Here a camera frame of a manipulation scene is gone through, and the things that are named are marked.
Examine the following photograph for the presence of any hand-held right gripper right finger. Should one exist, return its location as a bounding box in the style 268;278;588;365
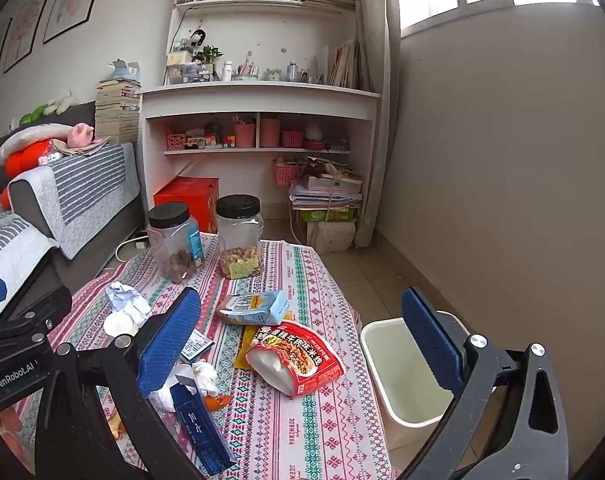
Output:
399;286;570;480

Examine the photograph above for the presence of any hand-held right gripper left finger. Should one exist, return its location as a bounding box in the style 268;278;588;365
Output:
35;286;203;480

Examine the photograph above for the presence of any white plastic bin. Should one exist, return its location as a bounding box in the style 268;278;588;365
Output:
359;310;470;453

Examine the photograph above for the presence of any white tissue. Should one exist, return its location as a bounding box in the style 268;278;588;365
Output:
190;360;220;396

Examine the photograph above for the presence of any white paper cup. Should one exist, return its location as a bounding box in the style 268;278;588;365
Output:
104;310;140;338

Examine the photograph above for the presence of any yellow packet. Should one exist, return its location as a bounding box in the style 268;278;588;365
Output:
232;312;296;371

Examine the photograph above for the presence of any dark blue box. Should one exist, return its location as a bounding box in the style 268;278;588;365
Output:
170;377;238;476

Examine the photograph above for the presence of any red noodle bag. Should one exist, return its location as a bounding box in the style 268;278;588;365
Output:
245;321;345;399

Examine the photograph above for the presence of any small blue white box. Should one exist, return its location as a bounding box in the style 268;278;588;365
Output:
180;330;216;363

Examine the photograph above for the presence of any striped grey quilted blanket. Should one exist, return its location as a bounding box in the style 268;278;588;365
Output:
7;142;143;261
0;195;58;326

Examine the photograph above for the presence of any crumpled white paper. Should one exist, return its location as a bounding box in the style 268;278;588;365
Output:
105;281;153;321

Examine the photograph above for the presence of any orange wrapper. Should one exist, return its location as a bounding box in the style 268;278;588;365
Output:
202;394;233;413

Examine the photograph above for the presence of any grey sofa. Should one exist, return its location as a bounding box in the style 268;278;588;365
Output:
0;100;146;321

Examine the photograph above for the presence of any light blue carton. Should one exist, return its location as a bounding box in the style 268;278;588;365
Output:
215;290;290;327

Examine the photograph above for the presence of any blue label plastic jar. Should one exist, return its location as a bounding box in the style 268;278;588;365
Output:
147;202;203;286

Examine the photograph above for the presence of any green label plastic jar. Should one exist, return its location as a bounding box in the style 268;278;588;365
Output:
216;194;264;280

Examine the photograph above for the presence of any orange plush toy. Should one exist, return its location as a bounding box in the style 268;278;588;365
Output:
0;140;58;208

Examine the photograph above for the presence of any white sack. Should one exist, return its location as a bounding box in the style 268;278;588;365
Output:
307;220;357;253

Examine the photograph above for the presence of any red cardboard box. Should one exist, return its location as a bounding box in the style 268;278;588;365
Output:
154;176;219;235

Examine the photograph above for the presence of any green box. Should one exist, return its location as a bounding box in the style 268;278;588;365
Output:
300;207;358;223

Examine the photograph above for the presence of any pink plush pig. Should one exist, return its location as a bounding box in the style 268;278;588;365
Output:
67;122;96;148

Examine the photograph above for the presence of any green plush toy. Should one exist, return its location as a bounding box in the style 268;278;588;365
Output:
20;91;78;126

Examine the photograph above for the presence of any tied bundle of papers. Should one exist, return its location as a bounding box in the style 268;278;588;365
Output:
289;157;364;211

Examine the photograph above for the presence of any beige curtain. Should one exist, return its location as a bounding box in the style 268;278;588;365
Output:
355;0;403;248

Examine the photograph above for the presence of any tissue box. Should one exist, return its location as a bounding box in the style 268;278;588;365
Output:
107;59;142;83

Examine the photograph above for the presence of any white bookshelf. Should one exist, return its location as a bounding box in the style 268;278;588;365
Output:
140;0;383;221

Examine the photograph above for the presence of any potted plant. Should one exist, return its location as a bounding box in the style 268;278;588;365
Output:
197;45;223;76

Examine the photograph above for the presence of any white cable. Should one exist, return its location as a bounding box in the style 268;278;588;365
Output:
115;237;143;263

